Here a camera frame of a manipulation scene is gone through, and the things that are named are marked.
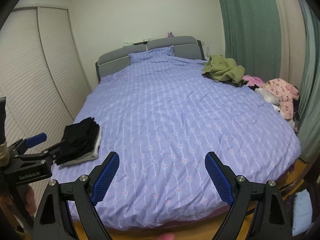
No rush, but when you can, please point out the pink patterned garment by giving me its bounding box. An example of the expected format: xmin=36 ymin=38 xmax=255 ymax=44
xmin=254 ymin=79 xmax=299 ymax=132

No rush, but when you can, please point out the grey upholstered headboard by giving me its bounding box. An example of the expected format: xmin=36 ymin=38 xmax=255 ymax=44
xmin=95 ymin=36 xmax=205 ymax=80

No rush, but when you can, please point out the pink garment on bed edge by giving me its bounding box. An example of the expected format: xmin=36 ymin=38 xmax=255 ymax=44
xmin=243 ymin=75 xmax=265 ymax=88

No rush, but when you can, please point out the light blue cloth on floor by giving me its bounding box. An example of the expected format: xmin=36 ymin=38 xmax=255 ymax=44
xmin=292 ymin=189 xmax=313 ymax=237

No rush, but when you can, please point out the purple floral bed cover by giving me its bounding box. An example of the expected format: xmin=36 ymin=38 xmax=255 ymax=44
xmin=53 ymin=55 xmax=301 ymax=230

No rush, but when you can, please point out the olive green knit garment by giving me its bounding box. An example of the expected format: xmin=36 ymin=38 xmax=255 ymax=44
xmin=202 ymin=55 xmax=248 ymax=87

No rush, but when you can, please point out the person's left hand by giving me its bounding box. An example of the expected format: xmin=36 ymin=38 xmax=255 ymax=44
xmin=24 ymin=186 xmax=37 ymax=216

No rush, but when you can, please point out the clear plastic bottle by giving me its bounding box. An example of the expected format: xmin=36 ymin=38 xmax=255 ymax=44
xmin=206 ymin=47 xmax=210 ymax=58

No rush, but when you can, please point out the purple floral pillow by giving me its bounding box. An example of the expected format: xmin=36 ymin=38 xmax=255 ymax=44
xmin=129 ymin=46 xmax=174 ymax=63

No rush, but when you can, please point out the stack of folded dark clothes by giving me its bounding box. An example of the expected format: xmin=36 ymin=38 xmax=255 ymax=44
xmin=55 ymin=117 xmax=102 ymax=166

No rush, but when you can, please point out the green curtain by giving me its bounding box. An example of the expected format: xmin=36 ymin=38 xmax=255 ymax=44
xmin=219 ymin=0 xmax=281 ymax=81

